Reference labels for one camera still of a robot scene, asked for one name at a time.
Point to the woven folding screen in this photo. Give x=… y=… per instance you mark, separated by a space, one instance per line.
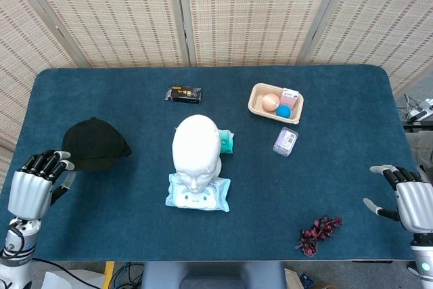
x=250 y=15

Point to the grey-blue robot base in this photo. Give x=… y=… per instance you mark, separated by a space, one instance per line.
x=209 y=275

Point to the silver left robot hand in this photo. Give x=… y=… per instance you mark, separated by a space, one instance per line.
x=28 y=194

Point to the peach coloured ball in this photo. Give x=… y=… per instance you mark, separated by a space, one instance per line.
x=270 y=102

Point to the light blue wet wipes pack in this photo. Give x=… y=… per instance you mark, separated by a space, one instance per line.
x=216 y=196

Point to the white sheet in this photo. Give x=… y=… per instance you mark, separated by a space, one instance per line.
x=74 y=280

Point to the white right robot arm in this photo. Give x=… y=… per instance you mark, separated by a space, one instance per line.
x=423 y=260

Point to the blue ball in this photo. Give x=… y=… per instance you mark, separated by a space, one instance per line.
x=284 y=112

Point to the clear box of purple pins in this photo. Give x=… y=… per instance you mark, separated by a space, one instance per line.
x=285 y=141

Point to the white power strip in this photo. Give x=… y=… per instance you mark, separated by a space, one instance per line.
x=421 y=109

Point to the black baseball cap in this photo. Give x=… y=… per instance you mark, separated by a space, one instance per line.
x=94 y=147

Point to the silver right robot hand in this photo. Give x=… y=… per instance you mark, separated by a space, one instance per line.
x=414 y=206

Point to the green tissue pack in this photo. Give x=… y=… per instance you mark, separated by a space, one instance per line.
x=227 y=143

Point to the yellow strip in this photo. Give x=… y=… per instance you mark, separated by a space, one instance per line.
x=108 y=273

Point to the cardboard box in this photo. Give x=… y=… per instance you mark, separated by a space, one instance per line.
x=297 y=280

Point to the white foam mannequin head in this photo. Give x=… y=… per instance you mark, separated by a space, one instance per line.
x=196 y=147

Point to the pink box with white label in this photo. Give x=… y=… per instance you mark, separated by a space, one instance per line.
x=289 y=99

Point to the black box with gold print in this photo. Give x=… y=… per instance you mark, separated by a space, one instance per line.
x=186 y=95

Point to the dark blue table mat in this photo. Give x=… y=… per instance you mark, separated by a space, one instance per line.
x=338 y=174

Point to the dark red grape bunch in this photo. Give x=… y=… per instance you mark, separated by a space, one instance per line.
x=318 y=231

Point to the beige plastic container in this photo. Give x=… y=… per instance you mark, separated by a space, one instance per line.
x=258 y=106

